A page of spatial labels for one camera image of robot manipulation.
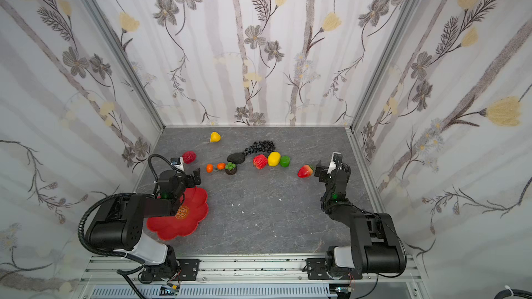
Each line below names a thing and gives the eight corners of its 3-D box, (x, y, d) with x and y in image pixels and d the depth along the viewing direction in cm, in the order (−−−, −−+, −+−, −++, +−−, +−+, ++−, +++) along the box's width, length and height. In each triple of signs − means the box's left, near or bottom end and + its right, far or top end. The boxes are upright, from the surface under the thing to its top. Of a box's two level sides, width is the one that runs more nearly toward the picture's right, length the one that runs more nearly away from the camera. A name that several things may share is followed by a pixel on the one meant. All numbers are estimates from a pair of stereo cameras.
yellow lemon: (267, 166, 104) (267, 162, 102) (267, 155, 109) (267, 151, 106) (280, 166, 104) (281, 162, 102) (280, 155, 109) (280, 151, 106)
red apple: (259, 171, 103) (259, 165, 99) (252, 164, 106) (252, 158, 102) (268, 165, 105) (268, 159, 101) (261, 158, 108) (261, 152, 104)
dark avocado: (227, 164, 105) (226, 160, 102) (229, 156, 109) (228, 152, 106) (244, 164, 105) (243, 160, 102) (245, 156, 109) (244, 152, 106)
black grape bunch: (243, 156, 110) (242, 150, 106) (243, 148, 114) (242, 142, 110) (275, 153, 111) (275, 147, 108) (273, 145, 115) (274, 139, 111)
